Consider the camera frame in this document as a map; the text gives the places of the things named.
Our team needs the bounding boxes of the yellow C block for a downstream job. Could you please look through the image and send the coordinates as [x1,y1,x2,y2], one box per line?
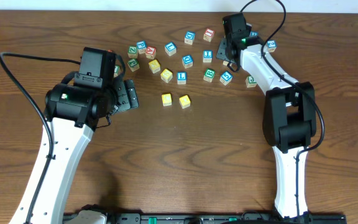
[162,93,172,106]

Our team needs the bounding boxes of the blue L block front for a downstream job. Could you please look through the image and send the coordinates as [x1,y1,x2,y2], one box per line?
[177,72,187,85]

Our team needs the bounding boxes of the blue l block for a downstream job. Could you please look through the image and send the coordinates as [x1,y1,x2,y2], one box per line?
[203,50,213,63]
[177,72,187,85]

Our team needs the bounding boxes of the yellow O block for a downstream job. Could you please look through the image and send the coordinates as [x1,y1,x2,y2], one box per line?
[179,95,191,109]

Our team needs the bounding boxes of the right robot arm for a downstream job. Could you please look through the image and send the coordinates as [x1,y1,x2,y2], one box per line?
[216,36,317,223]

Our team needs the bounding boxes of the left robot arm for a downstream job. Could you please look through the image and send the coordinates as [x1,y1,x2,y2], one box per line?
[11,77,139,223]

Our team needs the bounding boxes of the blue L block middle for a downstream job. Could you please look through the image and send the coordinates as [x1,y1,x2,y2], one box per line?
[203,50,213,63]

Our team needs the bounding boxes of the red I block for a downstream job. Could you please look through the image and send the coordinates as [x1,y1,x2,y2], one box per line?
[203,28,215,42]

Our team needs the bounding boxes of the green B block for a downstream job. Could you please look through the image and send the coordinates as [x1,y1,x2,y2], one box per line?
[203,68,216,82]

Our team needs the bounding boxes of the green 7 block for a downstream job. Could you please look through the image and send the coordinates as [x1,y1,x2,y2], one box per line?
[114,65,121,78]

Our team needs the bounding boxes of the blue D block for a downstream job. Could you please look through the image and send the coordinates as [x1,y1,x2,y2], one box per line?
[182,55,193,68]

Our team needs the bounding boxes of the blue two block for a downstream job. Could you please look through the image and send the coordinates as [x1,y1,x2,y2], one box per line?
[266,40,277,53]

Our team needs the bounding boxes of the blue Q block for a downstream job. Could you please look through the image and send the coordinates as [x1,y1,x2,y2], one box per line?
[184,31,195,45]

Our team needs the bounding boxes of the green J block left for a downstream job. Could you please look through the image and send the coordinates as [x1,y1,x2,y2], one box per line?
[127,58,140,72]

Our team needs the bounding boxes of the green j block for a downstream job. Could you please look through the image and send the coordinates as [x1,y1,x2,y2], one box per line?
[127,58,140,72]
[246,76,257,88]

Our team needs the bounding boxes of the yellow K block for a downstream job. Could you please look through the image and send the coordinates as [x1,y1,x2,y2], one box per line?
[149,59,161,73]

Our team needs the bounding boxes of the yellow block near L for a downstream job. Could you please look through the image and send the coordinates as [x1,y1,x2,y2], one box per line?
[160,68,173,83]

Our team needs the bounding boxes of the green Z block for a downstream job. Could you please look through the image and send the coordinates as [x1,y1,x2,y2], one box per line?
[127,46,139,58]

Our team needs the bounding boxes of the blue P block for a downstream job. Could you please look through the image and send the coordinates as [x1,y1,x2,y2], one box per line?
[136,40,147,54]

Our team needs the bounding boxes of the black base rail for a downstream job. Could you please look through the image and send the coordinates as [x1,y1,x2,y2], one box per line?
[62,205,347,224]

